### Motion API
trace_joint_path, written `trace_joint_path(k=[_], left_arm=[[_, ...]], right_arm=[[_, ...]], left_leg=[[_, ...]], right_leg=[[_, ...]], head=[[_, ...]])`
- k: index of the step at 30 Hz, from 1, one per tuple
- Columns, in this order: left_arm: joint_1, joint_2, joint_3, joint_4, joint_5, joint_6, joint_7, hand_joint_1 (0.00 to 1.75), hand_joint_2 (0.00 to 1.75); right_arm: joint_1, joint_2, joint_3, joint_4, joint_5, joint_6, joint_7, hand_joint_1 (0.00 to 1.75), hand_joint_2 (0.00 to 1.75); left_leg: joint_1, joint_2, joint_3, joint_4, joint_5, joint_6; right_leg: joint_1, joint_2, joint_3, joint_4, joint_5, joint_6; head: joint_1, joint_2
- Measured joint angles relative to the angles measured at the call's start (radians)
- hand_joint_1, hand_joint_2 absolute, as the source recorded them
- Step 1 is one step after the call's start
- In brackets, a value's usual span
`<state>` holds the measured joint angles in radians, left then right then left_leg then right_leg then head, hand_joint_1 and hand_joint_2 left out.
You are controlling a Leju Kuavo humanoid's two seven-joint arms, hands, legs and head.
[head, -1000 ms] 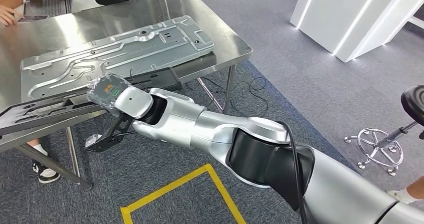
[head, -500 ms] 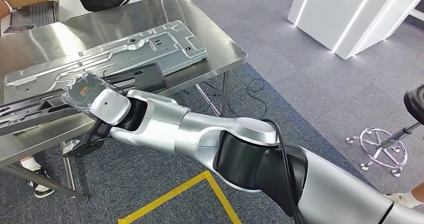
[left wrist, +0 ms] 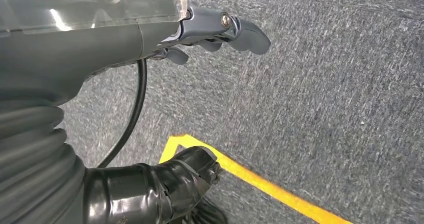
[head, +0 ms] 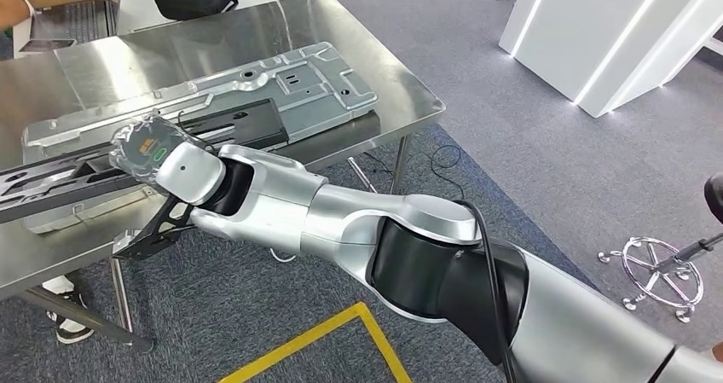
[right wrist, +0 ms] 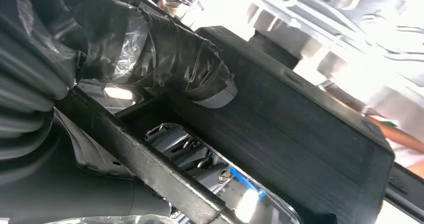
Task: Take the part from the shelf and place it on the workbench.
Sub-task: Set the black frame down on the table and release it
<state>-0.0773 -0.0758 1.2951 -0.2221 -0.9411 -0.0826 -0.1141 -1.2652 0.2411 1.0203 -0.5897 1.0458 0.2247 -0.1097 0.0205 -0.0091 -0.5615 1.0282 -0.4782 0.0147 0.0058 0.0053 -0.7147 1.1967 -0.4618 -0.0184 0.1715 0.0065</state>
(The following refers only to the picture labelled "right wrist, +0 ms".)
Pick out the grey stamped metal panel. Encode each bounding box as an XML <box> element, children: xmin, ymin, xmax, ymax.
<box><xmin>198</xmin><ymin>0</ymin><xmax>424</xmax><ymax>124</ymax></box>

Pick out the person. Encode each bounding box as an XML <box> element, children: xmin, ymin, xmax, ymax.
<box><xmin>362</xmin><ymin>115</ymin><xmax>424</xmax><ymax>179</ymax></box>

